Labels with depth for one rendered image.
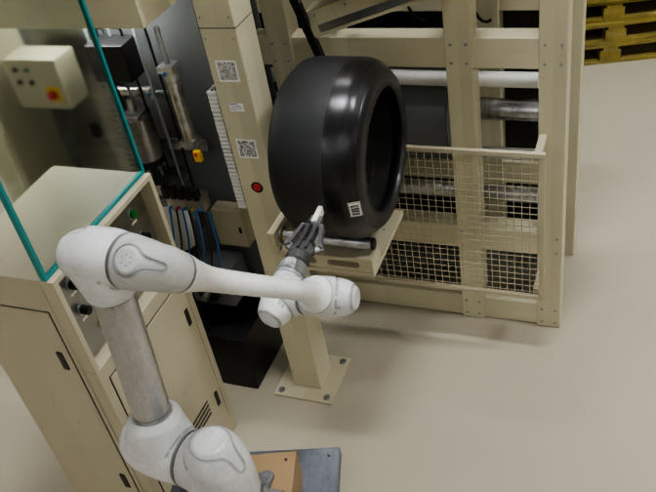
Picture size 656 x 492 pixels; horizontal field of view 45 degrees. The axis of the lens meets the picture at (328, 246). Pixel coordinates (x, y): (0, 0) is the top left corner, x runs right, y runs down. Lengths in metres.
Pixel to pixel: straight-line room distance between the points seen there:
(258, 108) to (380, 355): 1.40
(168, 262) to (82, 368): 0.87
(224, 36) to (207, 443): 1.23
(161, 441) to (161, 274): 0.55
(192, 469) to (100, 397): 0.66
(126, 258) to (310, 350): 1.69
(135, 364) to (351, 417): 1.52
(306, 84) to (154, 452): 1.17
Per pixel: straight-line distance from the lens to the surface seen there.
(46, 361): 2.65
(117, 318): 1.96
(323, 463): 2.43
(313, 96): 2.47
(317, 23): 2.88
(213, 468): 2.06
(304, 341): 3.29
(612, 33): 5.67
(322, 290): 2.11
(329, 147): 2.40
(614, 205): 4.38
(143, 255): 1.74
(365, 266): 2.74
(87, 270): 1.87
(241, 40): 2.57
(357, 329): 3.72
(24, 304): 2.49
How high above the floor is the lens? 2.58
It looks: 38 degrees down
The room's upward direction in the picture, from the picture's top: 11 degrees counter-clockwise
